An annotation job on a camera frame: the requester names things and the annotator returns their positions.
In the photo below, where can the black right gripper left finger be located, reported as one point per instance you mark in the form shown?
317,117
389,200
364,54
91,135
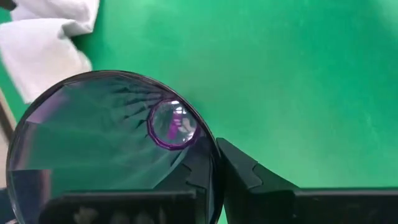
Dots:
192,183

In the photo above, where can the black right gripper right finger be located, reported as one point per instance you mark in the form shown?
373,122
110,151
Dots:
264,202

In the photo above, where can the translucent purple faceted glass cup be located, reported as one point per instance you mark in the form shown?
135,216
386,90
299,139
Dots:
93,140

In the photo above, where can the green mat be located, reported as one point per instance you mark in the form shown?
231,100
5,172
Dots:
280,77

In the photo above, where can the white cloth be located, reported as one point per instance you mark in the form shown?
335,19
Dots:
40,46

